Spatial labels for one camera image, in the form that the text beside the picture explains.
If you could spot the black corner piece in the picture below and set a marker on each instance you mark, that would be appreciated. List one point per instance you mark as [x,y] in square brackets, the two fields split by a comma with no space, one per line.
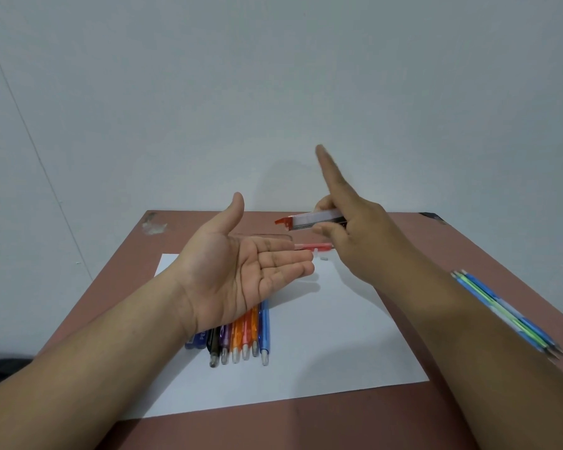
[432,217]

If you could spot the green mechanical pencil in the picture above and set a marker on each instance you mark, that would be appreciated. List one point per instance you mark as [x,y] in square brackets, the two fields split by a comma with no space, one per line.
[506,313]

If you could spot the person's right forearm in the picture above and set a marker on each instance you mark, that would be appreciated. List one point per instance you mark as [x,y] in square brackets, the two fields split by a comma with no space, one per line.
[478,360]

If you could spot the person's left middle finger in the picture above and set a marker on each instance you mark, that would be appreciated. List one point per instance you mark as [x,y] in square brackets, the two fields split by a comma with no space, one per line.
[288,259]

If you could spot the person's right thumb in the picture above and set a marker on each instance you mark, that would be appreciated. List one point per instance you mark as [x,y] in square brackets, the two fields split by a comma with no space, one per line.
[325,203]

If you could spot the person's left hand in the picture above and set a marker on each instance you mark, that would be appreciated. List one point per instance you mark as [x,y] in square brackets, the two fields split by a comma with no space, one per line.
[216,271]

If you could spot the row of coloured pens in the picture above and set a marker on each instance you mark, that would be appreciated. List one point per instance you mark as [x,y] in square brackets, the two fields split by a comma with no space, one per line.
[237,339]

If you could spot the person's right hand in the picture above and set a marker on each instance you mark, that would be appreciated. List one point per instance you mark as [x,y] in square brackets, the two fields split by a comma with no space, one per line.
[370,238]

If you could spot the crumpled clear tape piece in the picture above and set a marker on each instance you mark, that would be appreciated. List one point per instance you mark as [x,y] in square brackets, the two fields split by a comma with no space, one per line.
[154,225]

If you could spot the person's left forearm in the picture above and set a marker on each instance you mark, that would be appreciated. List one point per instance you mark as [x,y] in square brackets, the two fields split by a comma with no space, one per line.
[84,360]

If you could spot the person's left little finger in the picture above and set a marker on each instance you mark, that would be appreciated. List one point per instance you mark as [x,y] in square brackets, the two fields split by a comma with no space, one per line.
[272,294]

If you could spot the red pen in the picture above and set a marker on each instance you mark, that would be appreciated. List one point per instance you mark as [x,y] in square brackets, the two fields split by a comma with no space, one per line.
[315,246]

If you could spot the blue mechanical pencil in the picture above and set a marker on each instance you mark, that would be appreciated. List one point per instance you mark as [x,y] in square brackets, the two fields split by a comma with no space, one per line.
[490,309]
[520,316]

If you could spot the clear plastic case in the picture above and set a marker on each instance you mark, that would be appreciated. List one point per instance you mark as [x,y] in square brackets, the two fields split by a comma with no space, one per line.
[267,237]

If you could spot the person's left thumb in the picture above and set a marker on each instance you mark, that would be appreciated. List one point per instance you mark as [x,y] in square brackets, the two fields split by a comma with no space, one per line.
[232,213]

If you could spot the white paper sheet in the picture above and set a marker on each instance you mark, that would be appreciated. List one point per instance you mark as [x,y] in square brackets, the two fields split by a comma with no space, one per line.
[319,346]

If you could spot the clear red-capped lead refill case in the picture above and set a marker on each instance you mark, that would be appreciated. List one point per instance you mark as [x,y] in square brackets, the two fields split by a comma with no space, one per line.
[309,220]

